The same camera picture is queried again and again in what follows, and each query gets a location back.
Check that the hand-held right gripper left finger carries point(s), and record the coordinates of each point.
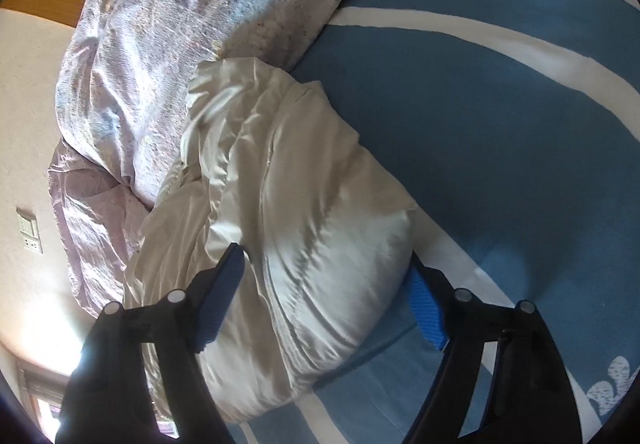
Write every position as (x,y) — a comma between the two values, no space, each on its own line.
(220,305)

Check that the white puffer jacket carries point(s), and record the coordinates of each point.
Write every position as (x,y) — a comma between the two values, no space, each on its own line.
(310,224)

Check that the bed with blue striped sheet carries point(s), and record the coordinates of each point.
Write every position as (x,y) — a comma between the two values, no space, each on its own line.
(475,133)

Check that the window with brown frame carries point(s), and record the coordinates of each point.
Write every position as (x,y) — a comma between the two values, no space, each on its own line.
(42,399)

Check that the white wall light switch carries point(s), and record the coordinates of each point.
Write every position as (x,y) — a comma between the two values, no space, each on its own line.
(26,222)

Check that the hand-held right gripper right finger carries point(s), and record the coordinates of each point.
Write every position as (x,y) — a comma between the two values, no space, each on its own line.
(425,310)

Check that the pink floral duvet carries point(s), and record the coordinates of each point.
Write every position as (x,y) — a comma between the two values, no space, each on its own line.
(200,23)

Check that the white wall socket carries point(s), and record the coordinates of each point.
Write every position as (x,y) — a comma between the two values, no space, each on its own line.
(33,244)

